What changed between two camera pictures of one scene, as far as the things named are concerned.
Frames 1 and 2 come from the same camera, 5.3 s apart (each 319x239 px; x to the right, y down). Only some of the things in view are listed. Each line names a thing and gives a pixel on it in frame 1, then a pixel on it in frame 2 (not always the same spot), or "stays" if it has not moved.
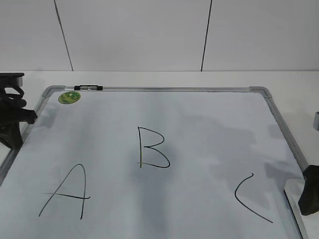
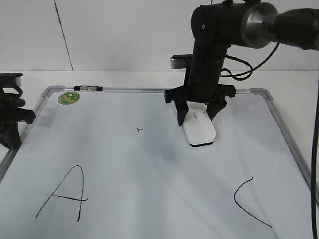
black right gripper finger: x=309 y=200 -> x=182 y=109
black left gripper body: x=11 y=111 stays
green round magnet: x=69 y=97 stays
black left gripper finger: x=10 y=135 stays
